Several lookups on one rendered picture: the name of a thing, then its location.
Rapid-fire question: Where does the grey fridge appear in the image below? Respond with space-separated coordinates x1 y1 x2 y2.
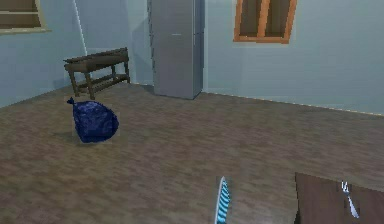
146 0 206 101

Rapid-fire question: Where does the dark blue garbage bag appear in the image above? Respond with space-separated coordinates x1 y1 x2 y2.
66 96 120 144

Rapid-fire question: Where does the dark brown wooden side table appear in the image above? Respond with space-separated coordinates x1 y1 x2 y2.
63 47 131 101

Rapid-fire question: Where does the orange framed window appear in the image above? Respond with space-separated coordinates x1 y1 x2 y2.
232 0 298 45

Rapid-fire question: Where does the silver fork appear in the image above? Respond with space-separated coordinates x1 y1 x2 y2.
340 180 361 220

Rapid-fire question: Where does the beige framed window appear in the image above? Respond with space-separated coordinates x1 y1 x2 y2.
0 0 52 36

